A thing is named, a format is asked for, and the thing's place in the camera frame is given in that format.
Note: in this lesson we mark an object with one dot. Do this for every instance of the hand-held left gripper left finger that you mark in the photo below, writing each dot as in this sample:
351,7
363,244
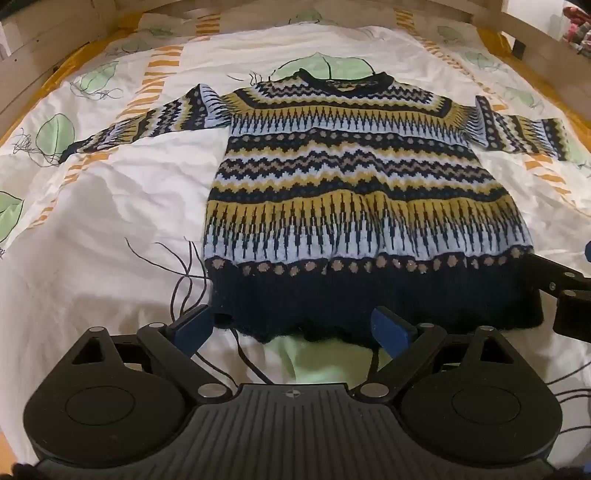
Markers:
196,328

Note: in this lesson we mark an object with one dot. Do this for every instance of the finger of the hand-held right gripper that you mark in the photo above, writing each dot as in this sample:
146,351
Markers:
561,279
575,318

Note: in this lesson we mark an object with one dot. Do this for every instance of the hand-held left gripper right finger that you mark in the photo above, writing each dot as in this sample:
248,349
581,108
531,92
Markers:
392,331

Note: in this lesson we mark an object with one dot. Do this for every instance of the patterned knit sweater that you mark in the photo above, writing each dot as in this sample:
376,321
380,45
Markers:
360,184

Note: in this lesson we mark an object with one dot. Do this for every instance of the white leaf print duvet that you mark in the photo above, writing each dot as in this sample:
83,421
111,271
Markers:
115,207

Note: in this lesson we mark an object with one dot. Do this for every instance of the colourful cloth pile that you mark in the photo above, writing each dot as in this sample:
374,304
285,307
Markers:
581,30

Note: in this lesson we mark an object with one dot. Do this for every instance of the light wooden bed frame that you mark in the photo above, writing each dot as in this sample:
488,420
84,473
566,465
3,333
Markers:
489,14

